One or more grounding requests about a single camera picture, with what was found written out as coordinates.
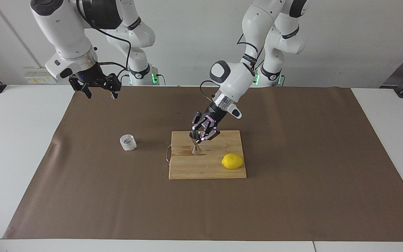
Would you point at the small clear plastic cup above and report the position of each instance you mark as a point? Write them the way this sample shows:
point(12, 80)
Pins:
point(128, 142)

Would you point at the brown paper table mat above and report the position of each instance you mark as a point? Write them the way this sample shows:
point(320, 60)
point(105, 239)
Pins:
point(201, 210)

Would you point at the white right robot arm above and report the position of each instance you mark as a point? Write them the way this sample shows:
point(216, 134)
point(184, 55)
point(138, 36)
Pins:
point(61, 31)

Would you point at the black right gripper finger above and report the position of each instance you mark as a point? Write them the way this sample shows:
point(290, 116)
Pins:
point(79, 83)
point(114, 82)

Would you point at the green lit base connector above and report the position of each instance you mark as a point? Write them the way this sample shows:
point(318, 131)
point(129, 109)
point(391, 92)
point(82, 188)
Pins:
point(256, 79)
point(155, 77)

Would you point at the white wall socket box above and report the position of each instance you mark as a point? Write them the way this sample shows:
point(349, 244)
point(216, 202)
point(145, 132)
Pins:
point(37, 77)

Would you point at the steel double jigger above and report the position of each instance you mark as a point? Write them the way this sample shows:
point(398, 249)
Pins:
point(196, 148)

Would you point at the yellow lemon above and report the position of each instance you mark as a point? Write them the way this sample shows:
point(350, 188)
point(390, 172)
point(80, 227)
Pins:
point(233, 161)

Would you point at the wooden cutting board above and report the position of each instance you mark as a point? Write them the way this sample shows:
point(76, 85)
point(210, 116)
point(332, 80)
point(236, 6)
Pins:
point(194, 168)

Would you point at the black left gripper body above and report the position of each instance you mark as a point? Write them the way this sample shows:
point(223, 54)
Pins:
point(215, 113)

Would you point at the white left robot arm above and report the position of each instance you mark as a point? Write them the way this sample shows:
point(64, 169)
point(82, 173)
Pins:
point(236, 77)

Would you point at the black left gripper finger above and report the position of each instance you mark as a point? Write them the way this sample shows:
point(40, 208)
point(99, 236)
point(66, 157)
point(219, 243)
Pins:
point(210, 133)
point(198, 120)

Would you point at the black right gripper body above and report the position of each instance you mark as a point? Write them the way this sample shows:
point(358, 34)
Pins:
point(91, 75)

